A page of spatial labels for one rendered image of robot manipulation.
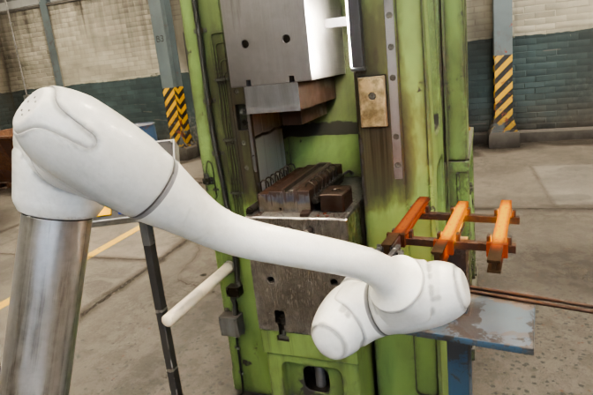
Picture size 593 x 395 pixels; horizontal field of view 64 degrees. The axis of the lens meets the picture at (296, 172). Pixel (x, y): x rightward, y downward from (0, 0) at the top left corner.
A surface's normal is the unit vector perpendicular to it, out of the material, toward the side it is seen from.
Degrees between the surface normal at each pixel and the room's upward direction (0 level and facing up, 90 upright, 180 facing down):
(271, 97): 90
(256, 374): 90
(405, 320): 120
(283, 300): 90
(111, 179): 107
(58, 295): 92
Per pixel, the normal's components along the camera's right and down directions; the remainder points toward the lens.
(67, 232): 0.68, 0.12
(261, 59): -0.36, 0.25
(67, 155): 0.12, 0.39
